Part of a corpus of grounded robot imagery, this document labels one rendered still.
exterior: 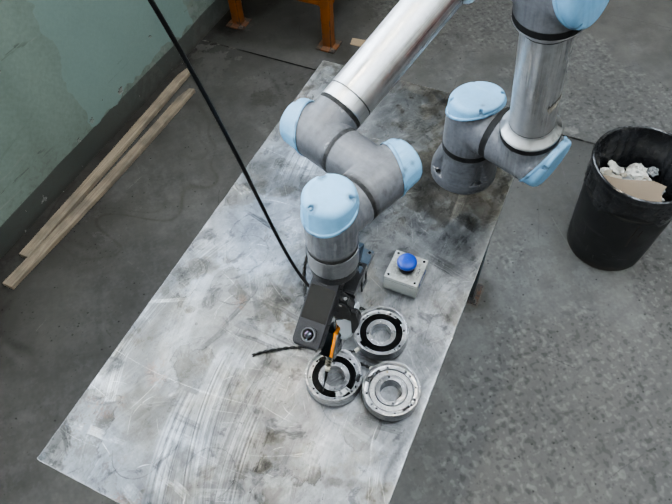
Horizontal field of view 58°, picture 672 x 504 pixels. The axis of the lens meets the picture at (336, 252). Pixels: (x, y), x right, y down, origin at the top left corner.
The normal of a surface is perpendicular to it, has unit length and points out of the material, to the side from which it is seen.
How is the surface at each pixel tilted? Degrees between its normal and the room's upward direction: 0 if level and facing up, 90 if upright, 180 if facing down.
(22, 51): 90
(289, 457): 0
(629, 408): 0
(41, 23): 90
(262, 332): 0
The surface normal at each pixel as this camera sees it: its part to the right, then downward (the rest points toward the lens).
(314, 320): -0.23, -0.10
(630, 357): -0.04, -0.57
